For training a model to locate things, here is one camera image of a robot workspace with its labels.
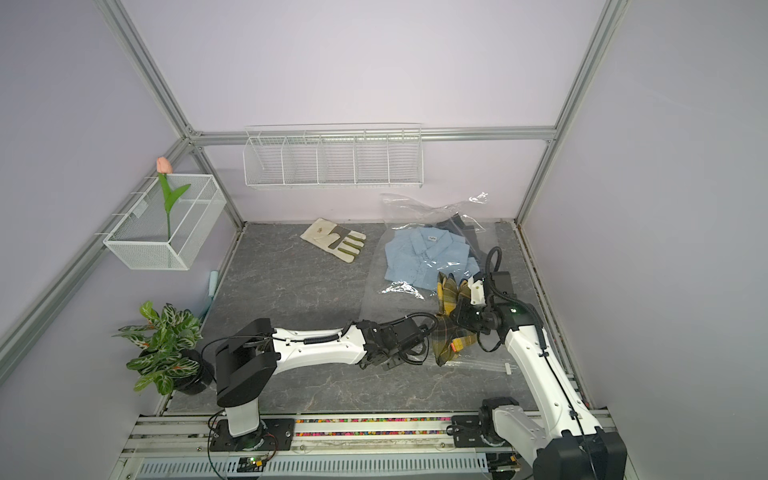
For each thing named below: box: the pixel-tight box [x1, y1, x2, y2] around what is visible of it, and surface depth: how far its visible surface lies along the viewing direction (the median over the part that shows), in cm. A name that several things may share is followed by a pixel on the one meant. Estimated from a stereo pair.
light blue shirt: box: [384, 226, 480, 290], surface depth 107 cm
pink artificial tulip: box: [156, 156, 191, 241], surface depth 82 cm
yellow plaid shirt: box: [432, 272, 479, 366], surface depth 76 cm
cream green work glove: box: [300, 218, 366, 263], surface depth 118 cm
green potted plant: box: [112, 301, 215, 395], surface depth 66 cm
